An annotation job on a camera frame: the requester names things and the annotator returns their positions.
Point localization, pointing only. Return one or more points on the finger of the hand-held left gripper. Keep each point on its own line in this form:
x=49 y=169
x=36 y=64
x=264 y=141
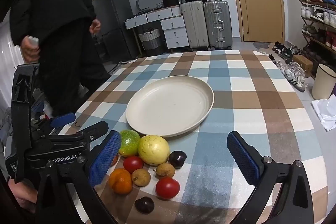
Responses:
x=63 y=119
x=95 y=129

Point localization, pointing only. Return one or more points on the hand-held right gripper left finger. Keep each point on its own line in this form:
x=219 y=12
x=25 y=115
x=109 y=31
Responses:
x=105 y=158

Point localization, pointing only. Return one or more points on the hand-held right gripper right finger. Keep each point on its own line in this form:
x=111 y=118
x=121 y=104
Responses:
x=244 y=158

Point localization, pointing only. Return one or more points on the orange mandarin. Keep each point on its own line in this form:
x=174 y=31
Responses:
x=120 y=181
x=115 y=160

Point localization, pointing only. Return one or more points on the red tomato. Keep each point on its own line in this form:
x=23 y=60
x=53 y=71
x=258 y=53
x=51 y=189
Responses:
x=133 y=164
x=168 y=187

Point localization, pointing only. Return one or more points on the green passion fruit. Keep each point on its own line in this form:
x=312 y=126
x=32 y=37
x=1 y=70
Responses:
x=130 y=142

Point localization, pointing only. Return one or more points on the yellow passion fruit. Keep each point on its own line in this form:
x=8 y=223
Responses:
x=153 y=149

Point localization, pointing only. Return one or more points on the cream round plate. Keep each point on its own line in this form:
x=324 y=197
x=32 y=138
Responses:
x=168 y=106

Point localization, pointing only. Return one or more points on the person's left hand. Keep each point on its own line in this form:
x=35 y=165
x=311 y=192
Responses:
x=22 y=193

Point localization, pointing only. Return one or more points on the brown longan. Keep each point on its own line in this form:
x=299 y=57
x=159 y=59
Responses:
x=141 y=178
x=165 y=170

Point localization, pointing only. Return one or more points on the white curtain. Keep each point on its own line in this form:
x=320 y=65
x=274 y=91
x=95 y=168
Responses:
x=6 y=61

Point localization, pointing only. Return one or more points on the dark purple plum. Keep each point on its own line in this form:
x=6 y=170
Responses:
x=177 y=159
x=144 y=205

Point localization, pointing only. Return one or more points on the striped floor rug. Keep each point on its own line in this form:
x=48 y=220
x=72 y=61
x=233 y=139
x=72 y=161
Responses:
x=120 y=66

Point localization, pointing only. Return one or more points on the checkered tablecloth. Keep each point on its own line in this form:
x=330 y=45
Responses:
x=236 y=82

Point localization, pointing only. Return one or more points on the white plastic bag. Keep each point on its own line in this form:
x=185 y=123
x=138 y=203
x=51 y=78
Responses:
x=324 y=111

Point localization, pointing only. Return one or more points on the pile of shoes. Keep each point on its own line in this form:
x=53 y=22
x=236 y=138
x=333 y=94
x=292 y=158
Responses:
x=291 y=70

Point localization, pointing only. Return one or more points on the woven laundry basket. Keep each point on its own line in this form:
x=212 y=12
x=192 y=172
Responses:
x=149 y=40

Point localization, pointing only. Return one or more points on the cream waste bin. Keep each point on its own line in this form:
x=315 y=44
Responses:
x=324 y=82

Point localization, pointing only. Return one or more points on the small cardboard box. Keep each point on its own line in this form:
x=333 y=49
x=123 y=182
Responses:
x=303 y=64

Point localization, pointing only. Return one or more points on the grey refrigerator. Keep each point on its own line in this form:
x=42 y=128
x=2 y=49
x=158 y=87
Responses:
x=113 y=16

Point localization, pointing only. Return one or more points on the grey door mat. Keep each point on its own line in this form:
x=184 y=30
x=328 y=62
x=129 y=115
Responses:
x=261 y=44

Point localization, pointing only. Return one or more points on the white desk with drawers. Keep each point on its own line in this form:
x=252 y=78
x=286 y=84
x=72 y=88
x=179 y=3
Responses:
x=173 y=29

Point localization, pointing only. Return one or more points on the silver suitcase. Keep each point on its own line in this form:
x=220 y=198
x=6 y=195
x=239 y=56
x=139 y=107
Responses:
x=218 y=24

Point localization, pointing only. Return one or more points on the beige suitcase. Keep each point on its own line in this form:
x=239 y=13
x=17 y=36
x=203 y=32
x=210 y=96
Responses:
x=194 y=26

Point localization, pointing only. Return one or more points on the black fabric pot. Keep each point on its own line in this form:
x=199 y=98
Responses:
x=170 y=2

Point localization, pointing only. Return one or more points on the shoe rack with shoes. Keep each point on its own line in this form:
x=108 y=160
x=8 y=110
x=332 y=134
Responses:
x=319 y=19

